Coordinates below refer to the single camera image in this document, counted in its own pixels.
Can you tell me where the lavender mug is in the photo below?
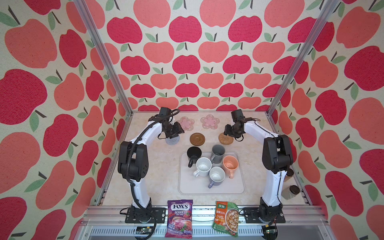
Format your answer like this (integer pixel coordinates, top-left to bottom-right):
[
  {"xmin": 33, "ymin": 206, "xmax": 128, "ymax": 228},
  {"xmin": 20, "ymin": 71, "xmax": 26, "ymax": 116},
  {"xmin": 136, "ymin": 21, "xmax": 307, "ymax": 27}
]
[{"xmin": 208, "ymin": 167, "xmax": 226, "ymax": 189}]

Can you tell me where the round woven rattan coaster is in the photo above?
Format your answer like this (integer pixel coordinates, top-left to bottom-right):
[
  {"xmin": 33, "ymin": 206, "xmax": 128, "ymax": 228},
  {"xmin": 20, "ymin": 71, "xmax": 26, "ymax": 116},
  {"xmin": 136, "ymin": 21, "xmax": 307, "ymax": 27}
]
[{"xmin": 218, "ymin": 133, "xmax": 234, "ymax": 146}]

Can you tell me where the green orange soup packet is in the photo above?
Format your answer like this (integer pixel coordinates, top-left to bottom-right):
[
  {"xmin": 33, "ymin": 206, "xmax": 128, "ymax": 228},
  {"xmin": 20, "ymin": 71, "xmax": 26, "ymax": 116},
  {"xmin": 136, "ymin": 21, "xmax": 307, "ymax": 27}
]
[{"xmin": 213, "ymin": 201, "xmax": 240, "ymax": 238}]

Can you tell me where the black corrugated cable conduit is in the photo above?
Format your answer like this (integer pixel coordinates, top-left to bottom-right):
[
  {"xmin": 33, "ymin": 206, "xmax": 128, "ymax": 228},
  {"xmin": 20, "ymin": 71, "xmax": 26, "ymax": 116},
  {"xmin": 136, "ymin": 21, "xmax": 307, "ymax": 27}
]
[{"xmin": 125, "ymin": 107, "xmax": 181, "ymax": 240}]

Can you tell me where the purple Fox's berries candy bag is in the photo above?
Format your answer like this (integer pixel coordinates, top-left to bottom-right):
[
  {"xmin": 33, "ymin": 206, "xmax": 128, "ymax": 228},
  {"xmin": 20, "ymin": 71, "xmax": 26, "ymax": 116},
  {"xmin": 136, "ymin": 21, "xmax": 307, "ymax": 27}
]
[{"xmin": 165, "ymin": 200, "xmax": 193, "ymax": 239}]

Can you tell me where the aluminium frame post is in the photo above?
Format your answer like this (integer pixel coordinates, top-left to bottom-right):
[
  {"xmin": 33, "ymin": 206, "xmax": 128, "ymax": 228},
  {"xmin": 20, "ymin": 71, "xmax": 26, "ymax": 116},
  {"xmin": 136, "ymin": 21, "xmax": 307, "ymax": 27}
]
[
  {"xmin": 74, "ymin": 0, "xmax": 133, "ymax": 117},
  {"xmin": 267, "ymin": 0, "xmax": 340, "ymax": 117}
]

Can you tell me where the round grey coaster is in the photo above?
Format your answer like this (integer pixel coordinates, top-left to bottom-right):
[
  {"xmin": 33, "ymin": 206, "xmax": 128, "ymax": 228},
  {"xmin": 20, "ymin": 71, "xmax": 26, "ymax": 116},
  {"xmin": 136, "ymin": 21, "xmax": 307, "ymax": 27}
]
[{"xmin": 166, "ymin": 136, "xmax": 180, "ymax": 146}]

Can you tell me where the pink flower silicone coaster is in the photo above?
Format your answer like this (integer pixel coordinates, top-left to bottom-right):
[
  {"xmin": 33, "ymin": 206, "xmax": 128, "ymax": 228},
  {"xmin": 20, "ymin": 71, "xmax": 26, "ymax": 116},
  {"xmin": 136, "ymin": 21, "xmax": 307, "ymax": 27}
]
[{"xmin": 200, "ymin": 115, "xmax": 220, "ymax": 130}]

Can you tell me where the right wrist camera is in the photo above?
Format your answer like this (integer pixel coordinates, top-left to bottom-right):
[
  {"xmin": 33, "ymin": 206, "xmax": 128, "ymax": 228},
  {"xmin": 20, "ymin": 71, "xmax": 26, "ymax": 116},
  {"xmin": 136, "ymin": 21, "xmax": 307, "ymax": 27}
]
[{"xmin": 231, "ymin": 109, "xmax": 245, "ymax": 123}]

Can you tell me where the light grey tray mat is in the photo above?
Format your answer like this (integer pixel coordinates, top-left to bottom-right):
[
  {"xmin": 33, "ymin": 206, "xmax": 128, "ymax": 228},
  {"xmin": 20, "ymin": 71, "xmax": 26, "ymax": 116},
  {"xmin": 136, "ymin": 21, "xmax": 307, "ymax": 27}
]
[{"xmin": 178, "ymin": 151, "xmax": 246, "ymax": 195}]

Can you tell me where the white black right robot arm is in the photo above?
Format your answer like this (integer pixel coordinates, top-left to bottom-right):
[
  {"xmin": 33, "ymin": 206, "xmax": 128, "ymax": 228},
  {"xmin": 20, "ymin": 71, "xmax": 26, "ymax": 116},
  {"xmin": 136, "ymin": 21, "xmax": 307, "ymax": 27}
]
[{"xmin": 224, "ymin": 122, "xmax": 293, "ymax": 207}]

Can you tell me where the grey spice jar black lid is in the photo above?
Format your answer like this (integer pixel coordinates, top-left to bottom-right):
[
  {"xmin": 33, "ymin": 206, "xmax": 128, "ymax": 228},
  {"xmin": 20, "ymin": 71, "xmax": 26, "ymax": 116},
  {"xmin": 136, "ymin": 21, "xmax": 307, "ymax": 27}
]
[{"xmin": 281, "ymin": 185, "xmax": 301, "ymax": 200}]

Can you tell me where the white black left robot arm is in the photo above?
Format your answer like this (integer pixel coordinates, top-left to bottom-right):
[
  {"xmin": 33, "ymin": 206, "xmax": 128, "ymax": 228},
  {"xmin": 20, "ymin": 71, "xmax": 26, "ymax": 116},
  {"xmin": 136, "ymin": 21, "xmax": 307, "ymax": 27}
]
[{"xmin": 118, "ymin": 120, "xmax": 185, "ymax": 210}]

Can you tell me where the grey mug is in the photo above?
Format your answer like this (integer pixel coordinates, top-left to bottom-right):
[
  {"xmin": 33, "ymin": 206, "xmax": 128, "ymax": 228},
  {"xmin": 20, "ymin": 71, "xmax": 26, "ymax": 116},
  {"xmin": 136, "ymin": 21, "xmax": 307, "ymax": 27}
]
[{"xmin": 211, "ymin": 145, "xmax": 226, "ymax": 166}]

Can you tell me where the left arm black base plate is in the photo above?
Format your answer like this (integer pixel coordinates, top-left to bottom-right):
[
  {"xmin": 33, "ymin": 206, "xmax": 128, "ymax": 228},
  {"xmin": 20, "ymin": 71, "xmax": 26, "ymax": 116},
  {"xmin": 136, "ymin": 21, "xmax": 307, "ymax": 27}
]
[{"xmin": 125, "ymin": 206, "xmax": 167, "ymax": 224}]

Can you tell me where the orange pink mug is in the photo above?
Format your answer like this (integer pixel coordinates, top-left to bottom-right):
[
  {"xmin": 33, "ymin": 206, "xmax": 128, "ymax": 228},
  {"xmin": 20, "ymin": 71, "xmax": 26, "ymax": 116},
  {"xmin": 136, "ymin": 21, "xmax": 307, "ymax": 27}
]
[{"xmin": 222, "ymin": 156, "xmax": 239, "ymax": 179}]

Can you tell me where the black mug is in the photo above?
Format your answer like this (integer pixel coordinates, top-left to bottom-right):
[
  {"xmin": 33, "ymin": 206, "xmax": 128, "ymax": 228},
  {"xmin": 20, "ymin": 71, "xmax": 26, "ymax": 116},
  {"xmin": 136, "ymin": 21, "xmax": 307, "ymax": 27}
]
[{"xmin": 187, "ymin": 146, "xmax": 202, "ymax": 168}]

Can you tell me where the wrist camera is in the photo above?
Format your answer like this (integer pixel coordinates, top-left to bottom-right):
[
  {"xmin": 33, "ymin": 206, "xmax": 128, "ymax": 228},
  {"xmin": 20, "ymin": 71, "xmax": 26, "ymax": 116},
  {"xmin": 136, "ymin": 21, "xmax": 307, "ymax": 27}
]
[
  {"xmin": 159, "ymin": 107, "xmax": 172, "ymax": 118},
  {"xmin": 231, "ymin": 109, "xmax": 245, "ymax": 123}
]

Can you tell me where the aluminium frame post left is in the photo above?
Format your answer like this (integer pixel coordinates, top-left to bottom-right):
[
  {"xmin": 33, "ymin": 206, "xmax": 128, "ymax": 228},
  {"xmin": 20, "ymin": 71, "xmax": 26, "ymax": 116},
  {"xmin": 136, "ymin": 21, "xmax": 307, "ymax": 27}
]
[{"xmin": 74, "ymin": 0, "xmax": 133, "ymax": 117}]

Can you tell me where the aluminium frame post right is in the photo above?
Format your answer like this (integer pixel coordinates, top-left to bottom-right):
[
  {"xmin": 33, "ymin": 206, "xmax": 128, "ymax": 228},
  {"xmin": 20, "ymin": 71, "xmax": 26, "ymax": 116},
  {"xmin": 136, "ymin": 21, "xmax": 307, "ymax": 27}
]
[{"xmin": 267, "ymin": 0, "xmax": 340, "ymax": 117}]

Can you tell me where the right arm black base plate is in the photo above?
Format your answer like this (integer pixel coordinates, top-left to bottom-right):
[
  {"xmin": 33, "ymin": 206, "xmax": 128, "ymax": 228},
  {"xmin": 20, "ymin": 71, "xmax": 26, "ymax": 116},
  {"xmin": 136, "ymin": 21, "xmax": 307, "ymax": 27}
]
[{"xmin": 241, "ymin": 204, "xmax": 286, "ymax": 224}]

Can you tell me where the white mug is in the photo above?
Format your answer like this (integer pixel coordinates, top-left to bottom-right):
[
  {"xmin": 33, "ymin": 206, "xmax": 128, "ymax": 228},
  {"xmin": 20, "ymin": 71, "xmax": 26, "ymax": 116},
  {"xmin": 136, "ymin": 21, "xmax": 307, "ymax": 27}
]
[{"xmin": 193, "ymin": 157, "xmax": 212, "ymax": 177}]

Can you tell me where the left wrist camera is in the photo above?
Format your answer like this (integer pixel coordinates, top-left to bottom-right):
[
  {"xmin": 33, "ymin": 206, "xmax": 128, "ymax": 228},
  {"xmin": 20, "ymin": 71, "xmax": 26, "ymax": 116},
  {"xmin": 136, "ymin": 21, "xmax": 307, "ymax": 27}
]
[{"xmin": 159, "ymin": 107, "xmax": 172, "ymax": 118}]

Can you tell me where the aluminium front frame rail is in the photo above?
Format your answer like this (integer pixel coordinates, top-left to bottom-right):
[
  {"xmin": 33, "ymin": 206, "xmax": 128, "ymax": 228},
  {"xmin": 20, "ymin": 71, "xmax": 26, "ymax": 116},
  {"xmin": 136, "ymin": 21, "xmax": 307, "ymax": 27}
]
[{"xmin": 74, "ymin": 205, "xmax": 336, "ymax": 240}]

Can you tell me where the round brown wooden coaster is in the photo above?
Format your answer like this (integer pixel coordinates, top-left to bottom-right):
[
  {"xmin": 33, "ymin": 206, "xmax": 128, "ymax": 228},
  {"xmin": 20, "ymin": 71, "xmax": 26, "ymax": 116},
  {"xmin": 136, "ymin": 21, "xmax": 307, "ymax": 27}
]
[{"xmin": 190, "ymin": 133, "xmax": 206, "ymax": 147}]

